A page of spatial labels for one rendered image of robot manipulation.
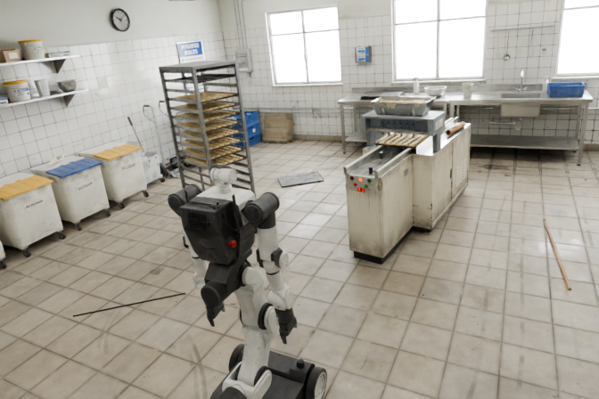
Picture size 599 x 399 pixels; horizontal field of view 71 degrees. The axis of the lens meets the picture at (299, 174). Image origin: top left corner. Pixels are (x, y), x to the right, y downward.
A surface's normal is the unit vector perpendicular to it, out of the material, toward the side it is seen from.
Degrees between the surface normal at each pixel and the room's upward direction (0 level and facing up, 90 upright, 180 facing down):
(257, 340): 60
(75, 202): 91
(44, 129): 90
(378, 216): 90
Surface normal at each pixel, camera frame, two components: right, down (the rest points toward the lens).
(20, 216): 0.88, 0.11
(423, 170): -0.58, 0.32
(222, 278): -0.38, -0.43
